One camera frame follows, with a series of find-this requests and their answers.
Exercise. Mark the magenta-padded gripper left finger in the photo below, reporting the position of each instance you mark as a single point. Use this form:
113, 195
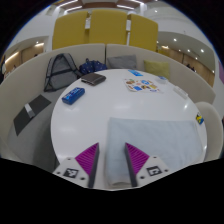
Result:
71, 171

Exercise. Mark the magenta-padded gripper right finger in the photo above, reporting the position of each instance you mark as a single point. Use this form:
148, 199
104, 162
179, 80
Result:
150, 170

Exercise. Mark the light blue towel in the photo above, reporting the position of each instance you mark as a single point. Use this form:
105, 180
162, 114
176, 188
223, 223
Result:
160, 140

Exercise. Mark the yellow blue toy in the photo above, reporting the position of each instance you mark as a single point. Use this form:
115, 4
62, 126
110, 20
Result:
199, 119

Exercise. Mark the cream shell armchair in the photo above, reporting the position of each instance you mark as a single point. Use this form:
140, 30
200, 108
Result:
211, 130

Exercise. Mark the blue rectangular box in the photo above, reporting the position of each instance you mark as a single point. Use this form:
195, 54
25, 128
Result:
73, 95

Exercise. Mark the colourful sticker sheet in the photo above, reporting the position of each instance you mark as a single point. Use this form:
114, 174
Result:
141, 85

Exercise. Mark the dark brown wallet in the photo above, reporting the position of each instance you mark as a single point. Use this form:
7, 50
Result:
93, 78

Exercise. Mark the grey mesh backpack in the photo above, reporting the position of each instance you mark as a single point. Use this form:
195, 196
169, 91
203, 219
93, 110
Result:
60, 71

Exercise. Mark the yellow-green cushion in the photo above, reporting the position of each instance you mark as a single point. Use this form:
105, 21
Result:
157, 69

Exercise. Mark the curved cream sofa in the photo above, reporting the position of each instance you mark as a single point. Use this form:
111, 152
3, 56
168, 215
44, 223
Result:
26, 80

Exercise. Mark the grey cushion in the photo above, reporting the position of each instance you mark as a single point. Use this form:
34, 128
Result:
122, 62

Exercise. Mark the yellow partition panel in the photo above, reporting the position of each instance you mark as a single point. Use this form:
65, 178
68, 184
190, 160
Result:
69, 31
144, 33
108, 27

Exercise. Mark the ceiling lights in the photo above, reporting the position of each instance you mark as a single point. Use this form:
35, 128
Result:
73, 8

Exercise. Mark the purple wall panel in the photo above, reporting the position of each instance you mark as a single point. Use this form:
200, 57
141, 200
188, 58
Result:
221, 73

